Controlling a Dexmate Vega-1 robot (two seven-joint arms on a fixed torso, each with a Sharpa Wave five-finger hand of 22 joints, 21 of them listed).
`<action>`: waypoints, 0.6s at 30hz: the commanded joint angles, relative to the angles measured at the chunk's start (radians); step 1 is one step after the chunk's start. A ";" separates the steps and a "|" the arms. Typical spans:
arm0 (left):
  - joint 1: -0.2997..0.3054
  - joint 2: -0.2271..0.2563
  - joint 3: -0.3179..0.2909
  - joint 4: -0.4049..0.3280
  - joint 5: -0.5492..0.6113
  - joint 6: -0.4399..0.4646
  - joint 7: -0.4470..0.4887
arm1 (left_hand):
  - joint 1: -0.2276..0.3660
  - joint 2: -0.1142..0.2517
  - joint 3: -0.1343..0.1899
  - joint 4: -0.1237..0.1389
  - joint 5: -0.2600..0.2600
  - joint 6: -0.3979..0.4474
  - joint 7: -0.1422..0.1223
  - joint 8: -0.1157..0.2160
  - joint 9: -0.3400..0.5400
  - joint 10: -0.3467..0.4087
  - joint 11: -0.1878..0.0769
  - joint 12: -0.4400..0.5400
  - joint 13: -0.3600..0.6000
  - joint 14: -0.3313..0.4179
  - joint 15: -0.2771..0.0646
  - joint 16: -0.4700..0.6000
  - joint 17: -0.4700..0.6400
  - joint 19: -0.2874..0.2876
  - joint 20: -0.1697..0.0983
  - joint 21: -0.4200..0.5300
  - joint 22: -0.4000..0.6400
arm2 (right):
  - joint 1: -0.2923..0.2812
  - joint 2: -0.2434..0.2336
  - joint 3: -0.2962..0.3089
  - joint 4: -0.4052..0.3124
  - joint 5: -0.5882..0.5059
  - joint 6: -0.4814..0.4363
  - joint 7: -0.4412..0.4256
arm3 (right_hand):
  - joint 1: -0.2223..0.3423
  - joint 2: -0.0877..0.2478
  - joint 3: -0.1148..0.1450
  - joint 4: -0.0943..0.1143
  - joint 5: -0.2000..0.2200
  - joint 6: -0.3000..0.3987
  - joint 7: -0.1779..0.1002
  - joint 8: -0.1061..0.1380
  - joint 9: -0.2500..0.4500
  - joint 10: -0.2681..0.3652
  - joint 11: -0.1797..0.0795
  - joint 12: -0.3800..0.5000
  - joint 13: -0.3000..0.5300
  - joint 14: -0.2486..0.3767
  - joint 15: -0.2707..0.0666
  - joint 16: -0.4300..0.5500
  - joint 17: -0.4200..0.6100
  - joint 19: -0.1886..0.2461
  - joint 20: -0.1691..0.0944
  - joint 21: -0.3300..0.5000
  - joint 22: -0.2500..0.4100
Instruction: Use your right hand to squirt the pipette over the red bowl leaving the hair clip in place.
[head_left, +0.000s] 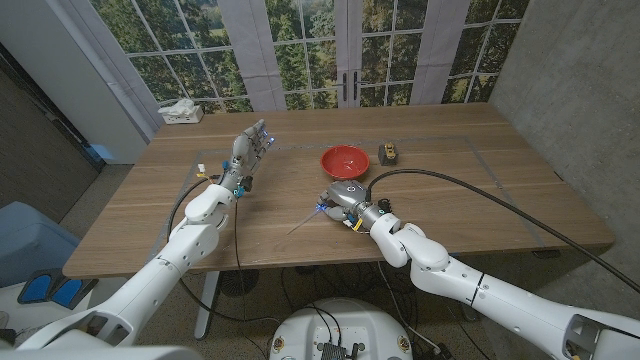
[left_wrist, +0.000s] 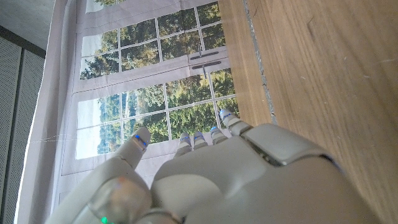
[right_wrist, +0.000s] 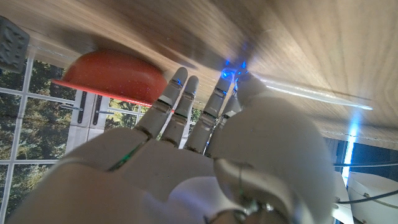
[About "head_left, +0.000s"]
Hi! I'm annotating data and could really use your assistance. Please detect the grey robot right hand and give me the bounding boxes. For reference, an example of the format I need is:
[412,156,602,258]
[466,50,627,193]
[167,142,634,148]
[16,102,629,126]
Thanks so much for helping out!
[315,179,389,232]

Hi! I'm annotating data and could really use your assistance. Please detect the white table leg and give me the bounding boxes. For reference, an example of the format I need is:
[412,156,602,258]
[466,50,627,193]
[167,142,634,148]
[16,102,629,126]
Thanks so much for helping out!
[193,270,221,341]

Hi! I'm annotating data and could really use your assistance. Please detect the white crumpled tissue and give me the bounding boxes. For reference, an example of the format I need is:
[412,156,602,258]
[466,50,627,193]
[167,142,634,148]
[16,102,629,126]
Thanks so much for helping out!
[157,98,196,117]

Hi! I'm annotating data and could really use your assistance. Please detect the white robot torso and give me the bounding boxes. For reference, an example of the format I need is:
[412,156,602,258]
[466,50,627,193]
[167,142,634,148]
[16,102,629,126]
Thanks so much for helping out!
[268,297,414,360]

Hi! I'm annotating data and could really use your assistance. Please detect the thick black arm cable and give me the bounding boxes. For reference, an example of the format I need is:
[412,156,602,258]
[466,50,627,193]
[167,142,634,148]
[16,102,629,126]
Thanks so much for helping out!
[165,173,281,326]
[365,168,640,296]

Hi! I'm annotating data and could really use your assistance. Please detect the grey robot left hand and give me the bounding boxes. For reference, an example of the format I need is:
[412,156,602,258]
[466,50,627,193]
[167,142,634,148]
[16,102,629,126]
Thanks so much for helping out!
[221,118,275,198]

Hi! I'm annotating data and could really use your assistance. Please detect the printed window backdrop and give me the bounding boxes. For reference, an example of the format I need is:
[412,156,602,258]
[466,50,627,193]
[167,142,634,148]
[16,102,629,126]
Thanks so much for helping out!
[69,0,531,114]

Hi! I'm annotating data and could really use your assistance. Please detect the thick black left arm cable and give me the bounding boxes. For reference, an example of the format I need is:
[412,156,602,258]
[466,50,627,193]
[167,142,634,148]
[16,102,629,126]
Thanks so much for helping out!
[165,173,281,326]

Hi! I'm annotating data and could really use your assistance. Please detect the blue plastic bin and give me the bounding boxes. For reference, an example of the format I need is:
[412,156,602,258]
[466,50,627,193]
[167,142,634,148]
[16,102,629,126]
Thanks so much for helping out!
[0,201,81,289]

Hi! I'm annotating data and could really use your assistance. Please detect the round black fan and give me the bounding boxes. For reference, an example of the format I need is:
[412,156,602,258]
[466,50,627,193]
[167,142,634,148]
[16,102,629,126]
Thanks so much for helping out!
[219,269,260,299]

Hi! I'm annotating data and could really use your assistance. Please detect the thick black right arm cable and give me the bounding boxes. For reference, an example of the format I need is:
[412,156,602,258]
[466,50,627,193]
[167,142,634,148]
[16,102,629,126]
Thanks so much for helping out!
[365,168,640,296]

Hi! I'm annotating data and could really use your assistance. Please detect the red bowl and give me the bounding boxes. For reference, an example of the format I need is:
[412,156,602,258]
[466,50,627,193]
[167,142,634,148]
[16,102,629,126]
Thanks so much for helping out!
[319,144,371,182]

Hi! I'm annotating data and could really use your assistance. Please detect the blue black foot pedal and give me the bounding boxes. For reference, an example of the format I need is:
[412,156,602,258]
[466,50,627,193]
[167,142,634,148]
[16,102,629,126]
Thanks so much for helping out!
[17,268,99,309]

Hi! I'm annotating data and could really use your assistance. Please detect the white power strip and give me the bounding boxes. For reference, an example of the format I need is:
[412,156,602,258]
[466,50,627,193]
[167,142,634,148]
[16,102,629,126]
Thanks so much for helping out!
[162,104,205,125]

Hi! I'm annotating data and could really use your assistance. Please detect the small black yellow toy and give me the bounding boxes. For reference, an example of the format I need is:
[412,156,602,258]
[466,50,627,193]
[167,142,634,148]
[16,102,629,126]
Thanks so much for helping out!
[377,142,400,167]

